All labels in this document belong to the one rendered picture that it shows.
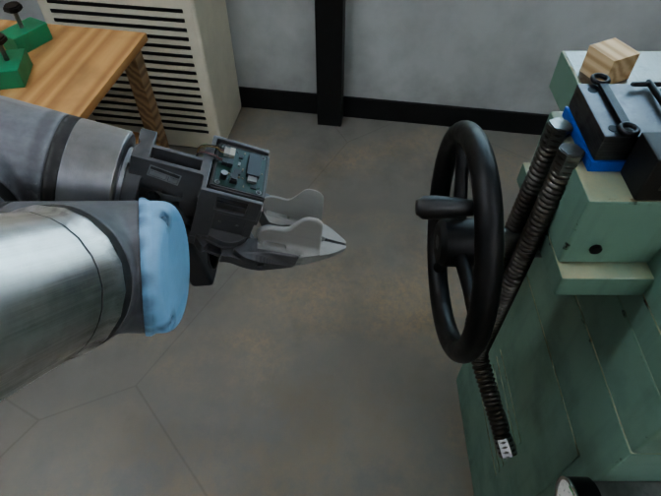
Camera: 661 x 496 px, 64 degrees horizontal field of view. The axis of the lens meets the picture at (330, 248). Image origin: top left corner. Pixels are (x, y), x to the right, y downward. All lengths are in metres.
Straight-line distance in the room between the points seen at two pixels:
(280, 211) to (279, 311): 1.05
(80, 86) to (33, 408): 0.83
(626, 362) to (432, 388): 0.84
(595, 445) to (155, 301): 0.59
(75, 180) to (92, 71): 1.15
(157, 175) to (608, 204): 0.40
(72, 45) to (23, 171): 1.29
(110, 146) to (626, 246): 0.49
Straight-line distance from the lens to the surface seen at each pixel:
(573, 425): 0.83
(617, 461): 0.73
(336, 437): 1.39
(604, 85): 0.61
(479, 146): 0.57
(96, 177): 0.47
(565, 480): 0.71
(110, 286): 0.31
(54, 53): 1.74
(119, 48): 1.69
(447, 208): 0.54
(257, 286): 1.62
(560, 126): 0.60
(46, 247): 0.28
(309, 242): 0.50
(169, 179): 0.47
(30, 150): 0.48
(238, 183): 0.46
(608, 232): 0.58
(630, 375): 0.68
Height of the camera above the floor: 1.30
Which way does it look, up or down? 50 degrees down
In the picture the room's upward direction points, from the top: straight up
